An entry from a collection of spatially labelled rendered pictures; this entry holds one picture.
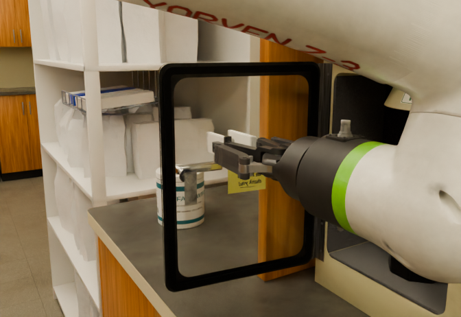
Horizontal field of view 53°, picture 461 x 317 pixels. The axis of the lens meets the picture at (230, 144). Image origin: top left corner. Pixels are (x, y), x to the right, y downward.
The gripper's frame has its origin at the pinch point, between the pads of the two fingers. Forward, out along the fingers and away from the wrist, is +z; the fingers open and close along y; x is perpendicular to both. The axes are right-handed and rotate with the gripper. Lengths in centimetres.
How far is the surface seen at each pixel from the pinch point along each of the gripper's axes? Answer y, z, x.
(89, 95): -3, 94, 0
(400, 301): -26.4, -10.9, 27.4
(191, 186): 1.4, 10.6, 9.0
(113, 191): -10, 99, 34
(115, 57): -19, 117, -12
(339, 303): -24.9, 1.3, 33.5
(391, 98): -29.0, -4.0, -5.6
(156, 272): 0.5, 30.6, 33.3
